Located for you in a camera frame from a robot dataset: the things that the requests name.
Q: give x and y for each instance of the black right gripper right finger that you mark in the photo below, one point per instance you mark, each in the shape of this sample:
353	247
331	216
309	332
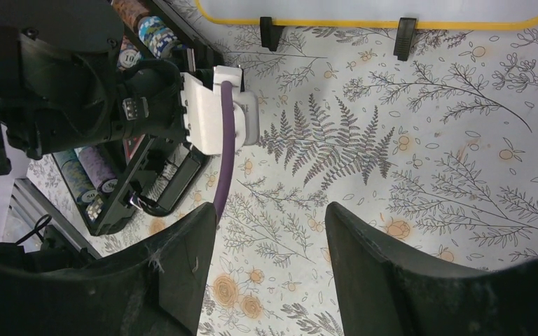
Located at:
386	287

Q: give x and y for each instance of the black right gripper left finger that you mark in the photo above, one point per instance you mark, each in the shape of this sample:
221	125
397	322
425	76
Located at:
154	287

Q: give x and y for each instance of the yellow framed whiteboard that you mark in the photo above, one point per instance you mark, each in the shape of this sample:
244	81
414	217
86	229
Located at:
430	14

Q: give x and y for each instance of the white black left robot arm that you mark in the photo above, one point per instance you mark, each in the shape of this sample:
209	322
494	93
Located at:
60	87

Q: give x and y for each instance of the black whiteboard foot clip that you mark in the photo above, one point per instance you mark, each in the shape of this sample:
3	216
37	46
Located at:
404	38
270	33

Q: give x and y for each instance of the black poker chip case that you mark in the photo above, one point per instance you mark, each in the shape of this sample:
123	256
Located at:
102	178

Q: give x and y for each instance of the floral patterned table mat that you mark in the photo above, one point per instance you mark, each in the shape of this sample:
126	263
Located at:
439	152

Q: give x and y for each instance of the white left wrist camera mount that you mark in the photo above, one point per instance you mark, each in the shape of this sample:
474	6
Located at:
200	97

